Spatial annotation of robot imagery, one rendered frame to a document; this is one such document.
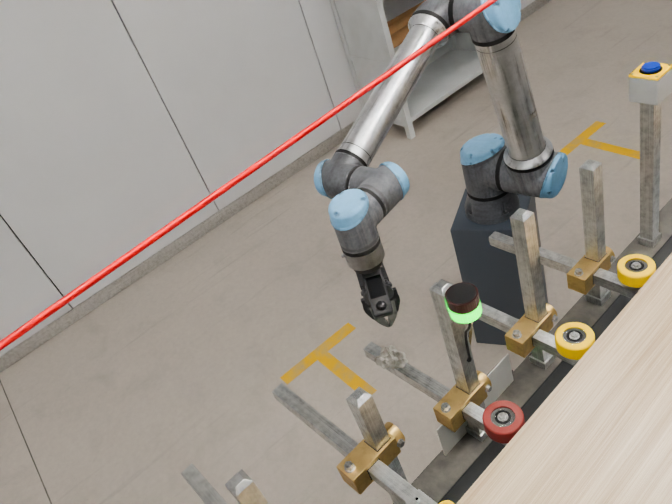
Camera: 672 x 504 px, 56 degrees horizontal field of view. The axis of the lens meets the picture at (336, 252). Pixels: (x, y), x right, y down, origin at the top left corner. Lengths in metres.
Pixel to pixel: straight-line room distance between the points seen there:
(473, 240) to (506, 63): 0.72
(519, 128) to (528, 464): 1.02
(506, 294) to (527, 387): 0.85
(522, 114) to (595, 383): 0.85
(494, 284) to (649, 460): 1.25
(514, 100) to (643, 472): 1.04
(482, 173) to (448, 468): 1.01
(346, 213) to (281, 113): 2.68
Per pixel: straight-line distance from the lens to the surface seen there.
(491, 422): 1.31
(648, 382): 1.37
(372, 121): 1.56
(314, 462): 2.50
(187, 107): 3.67
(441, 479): 1.50
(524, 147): 1.98
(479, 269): 2.35
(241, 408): 2.79
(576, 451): 1.28
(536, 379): 1.63
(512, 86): 1.83
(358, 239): 1.36
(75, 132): 3.49
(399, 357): 1.51
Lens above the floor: 1.98
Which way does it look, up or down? 37 degrees down
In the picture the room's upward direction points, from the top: 21 degrees counter-clockwise
